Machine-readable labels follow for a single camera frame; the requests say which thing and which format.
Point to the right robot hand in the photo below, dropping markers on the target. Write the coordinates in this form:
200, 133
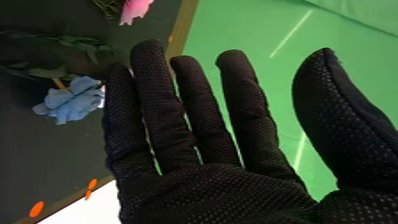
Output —
224, 186

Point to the light blue flower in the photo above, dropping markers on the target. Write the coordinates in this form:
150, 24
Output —
72, 101

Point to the green sprig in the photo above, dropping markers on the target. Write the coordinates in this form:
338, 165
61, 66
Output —
41, 71
77, 45

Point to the pink flower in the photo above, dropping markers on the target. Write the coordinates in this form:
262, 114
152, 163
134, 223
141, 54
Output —
136, 10

